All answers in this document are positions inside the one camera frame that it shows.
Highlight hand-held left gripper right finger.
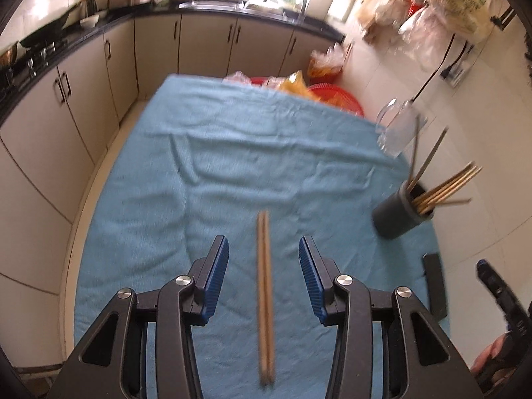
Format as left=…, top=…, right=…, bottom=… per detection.
left=298, top=235, right=485, bottom=399

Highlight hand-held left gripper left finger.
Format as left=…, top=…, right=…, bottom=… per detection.
left=49, top=235, right=230, bottom=399

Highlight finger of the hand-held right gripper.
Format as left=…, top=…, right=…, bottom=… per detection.
left=476, top=259, right=532, bottom=333

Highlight single wooden chopstick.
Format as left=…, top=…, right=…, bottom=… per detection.
left=263, top=211, right=277, bottom=385
left=256, top=212, right=269, bottom=387

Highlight dark grey chopstick holder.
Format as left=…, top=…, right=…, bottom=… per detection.
left=371, top=181, right=436, bottom=240

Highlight bunch of wooden chopsticks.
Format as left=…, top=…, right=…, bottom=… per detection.
left=405, top=127, right=485, bottom=219

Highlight person's right hand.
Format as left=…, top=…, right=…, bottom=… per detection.
left=471, top=334, right=506, bottom=373

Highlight black flat rectangular object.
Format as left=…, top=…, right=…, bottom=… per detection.
left=421, top=253, right=448, bottom=322

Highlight blue towel cloth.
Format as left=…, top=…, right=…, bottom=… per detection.
left=72, top=74, right=452, bottom=399

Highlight clear glass mug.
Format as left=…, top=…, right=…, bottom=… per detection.
left=375, top=99, right=429, bottom=159

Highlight yellow plastic bag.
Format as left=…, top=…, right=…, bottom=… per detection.
left=278, top=70, right=323, bottom=101

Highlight clear bag with orange contents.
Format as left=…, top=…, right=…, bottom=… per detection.
left=310, top=45, right=346, bottom=80

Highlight beige kitchen cabinets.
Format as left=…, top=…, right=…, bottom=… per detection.
left=0, top=10, right=345, bottom=375

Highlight black kitchen countertop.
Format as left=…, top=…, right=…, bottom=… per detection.
left=0, top=0, right=346, bottom=104

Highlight clear hanging plastic bag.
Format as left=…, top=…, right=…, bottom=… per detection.
left=399, top=8, right=458, bottom=72

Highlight gas stove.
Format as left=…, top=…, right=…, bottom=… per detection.
left=0, top=39, right=69, bottom=92

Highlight beige hanging plastic bag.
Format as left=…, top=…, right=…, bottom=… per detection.
left=359, top=0, right=416, bottom=44

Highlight white cutting board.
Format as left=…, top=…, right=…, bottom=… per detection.
left=328, top=0, right=364, bottom=23

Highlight black wok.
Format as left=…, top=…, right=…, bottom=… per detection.
left=19, top=9, right=81, bottom=47

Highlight wall power socket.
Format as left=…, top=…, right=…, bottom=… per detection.
left=441, top=62, right=467, bottom=88

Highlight black power cable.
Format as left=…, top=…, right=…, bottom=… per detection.
left=409, top=35, right=457, bottom=104

